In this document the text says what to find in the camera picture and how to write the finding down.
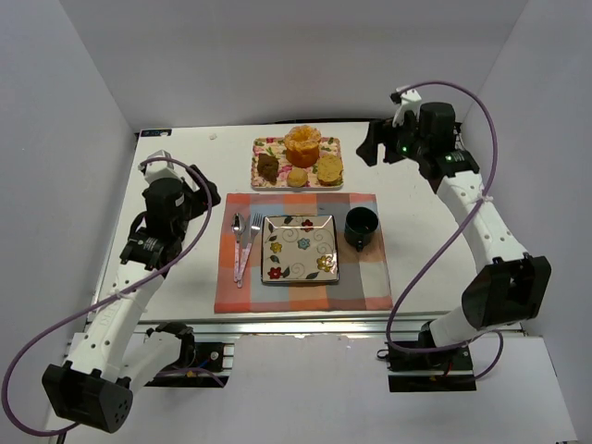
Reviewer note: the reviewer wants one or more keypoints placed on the floral serving tray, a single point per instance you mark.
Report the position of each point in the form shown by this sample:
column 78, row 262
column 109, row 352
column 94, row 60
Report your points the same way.
column 275, row 146

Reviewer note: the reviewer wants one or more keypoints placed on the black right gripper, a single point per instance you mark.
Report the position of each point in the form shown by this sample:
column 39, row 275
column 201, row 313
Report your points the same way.
column 376, row 140

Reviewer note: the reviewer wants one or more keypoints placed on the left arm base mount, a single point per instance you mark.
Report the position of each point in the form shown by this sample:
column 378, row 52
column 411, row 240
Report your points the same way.
column 201, row 364

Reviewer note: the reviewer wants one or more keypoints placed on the seeded bread sandwich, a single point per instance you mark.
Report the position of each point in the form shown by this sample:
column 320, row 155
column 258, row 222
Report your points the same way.
column 329, row 170

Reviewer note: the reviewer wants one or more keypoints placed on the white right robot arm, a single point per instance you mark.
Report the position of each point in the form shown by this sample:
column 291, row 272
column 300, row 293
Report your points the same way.
column 510, row 284

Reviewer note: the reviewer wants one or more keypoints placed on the small round bun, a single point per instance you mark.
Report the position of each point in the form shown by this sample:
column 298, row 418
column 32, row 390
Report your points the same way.
column 297, row 178

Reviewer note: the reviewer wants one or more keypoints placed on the silver fork pink handle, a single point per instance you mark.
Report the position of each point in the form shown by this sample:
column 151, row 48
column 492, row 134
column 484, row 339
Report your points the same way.
column 256, row 226

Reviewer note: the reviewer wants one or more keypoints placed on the brown chocolate croissant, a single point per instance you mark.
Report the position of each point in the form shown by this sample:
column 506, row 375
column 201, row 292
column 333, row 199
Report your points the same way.
column 267, row 168

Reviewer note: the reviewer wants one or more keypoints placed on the tall orange bundt cake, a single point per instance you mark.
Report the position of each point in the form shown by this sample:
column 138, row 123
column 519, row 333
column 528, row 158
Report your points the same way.
column 302, row 145

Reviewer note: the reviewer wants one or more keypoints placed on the dark green mug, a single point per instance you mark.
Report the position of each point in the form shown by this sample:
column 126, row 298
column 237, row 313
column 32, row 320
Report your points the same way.
column 360, row 225

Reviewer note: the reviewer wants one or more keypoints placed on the silver spoon pink handle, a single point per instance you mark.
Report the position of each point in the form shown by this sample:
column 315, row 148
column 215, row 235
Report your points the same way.
column 238, row 226

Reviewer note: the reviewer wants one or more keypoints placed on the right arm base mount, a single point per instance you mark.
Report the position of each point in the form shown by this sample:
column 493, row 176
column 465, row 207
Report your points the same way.
column 416, row 366

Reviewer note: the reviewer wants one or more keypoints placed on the square floral ceramic plate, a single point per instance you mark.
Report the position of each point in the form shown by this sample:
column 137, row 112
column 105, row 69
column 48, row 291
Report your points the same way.
column 299, row 249

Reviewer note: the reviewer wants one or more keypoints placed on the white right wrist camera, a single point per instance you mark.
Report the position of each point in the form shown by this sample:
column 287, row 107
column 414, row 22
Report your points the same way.
column 406, row 99

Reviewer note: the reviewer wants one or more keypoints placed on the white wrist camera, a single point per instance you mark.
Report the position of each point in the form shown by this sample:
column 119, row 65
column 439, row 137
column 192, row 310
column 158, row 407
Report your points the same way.
column 406, row 99
column 160, row 169

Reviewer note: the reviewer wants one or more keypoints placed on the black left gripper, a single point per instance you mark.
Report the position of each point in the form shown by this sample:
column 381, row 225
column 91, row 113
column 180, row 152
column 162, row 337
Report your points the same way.
column 203, row 190

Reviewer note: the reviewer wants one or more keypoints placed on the checkered orange placemat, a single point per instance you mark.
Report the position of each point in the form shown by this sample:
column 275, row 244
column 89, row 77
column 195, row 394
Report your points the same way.
column 363, row 283

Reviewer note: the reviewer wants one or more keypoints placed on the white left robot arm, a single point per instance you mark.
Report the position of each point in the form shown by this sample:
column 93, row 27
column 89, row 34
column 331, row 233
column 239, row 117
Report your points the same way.
column 96, row 384

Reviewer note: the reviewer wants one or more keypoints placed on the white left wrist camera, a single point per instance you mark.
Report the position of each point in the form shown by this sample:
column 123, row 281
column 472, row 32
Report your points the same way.
column 160, row 169

